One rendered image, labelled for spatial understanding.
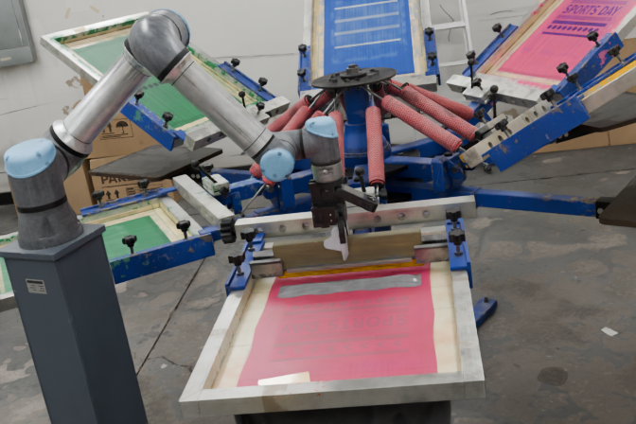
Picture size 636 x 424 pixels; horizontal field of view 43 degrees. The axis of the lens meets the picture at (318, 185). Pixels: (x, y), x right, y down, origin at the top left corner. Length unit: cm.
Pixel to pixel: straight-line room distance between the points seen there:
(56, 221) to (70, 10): 468
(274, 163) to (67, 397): 80
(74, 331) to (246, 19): 443
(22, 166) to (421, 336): 97
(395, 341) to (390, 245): 36
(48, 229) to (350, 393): 84
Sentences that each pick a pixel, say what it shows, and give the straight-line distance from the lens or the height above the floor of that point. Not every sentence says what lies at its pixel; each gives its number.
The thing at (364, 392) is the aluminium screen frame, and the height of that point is 98.
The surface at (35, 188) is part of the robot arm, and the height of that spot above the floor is 134.
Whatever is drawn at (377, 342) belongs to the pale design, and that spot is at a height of 96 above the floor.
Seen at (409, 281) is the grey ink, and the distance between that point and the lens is 202.
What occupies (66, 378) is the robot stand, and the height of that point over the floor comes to 86.
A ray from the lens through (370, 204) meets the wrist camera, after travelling 202.
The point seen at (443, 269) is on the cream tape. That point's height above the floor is 96.
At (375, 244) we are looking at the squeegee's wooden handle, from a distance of 206.
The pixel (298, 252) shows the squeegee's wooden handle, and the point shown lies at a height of 103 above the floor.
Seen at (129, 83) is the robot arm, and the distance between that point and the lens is 200.
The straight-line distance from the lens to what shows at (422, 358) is 171.
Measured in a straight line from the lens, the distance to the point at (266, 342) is 186.
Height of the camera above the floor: 182
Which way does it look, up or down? 18 degrees down
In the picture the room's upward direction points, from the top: 9 degrees counter-clockwise
